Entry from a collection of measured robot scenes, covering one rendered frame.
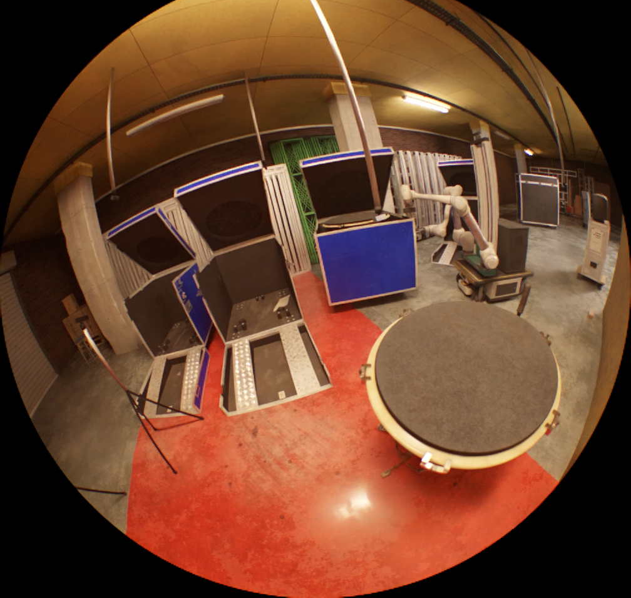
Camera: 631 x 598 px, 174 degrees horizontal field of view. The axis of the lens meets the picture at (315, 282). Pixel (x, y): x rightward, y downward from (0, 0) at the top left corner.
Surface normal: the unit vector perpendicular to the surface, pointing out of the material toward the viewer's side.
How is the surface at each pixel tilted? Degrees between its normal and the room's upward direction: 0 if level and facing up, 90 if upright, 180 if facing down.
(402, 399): 0
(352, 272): 90
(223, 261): 90
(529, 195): 90
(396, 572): 0
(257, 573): 0
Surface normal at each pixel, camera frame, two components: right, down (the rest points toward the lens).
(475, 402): -0.21, -0.90
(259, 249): 0.27, 0.33
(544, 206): -0.63, 0.43
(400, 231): -0.04, 0.40
